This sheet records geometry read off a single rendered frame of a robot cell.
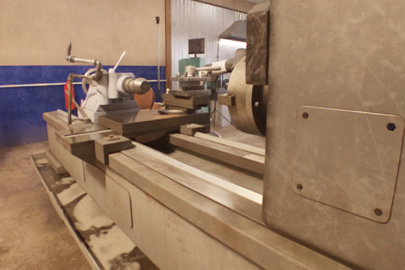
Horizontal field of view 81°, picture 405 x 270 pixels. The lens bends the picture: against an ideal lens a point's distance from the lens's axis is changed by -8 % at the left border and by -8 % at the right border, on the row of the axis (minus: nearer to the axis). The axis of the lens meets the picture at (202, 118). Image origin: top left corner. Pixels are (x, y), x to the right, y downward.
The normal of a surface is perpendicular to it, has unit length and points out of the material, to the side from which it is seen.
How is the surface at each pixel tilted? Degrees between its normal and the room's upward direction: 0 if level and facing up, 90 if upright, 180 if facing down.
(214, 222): 90
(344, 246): 90
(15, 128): 90
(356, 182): 90
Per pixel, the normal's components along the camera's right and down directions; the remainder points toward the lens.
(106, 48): 0.67, 0.13
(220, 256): -0.74, 0.11
